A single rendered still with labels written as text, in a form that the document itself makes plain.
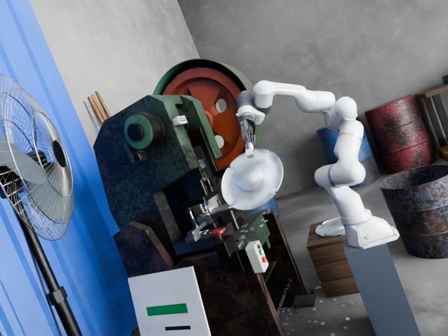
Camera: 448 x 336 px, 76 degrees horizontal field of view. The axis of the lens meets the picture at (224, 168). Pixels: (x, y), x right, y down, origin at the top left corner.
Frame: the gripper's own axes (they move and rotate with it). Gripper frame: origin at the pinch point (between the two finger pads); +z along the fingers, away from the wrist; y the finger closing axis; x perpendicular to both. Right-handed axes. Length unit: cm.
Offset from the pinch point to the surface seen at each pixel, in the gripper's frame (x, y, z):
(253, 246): -13.6, -25.4, 33.5
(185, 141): -33.9, 4.9, -18.6
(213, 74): -22, -2, -77
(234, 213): -28.5, -35.5, 7.8
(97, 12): -152, 33, -246
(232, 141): -28, -37, -47
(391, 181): 56, -118, -31
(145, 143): -46, 21, -11
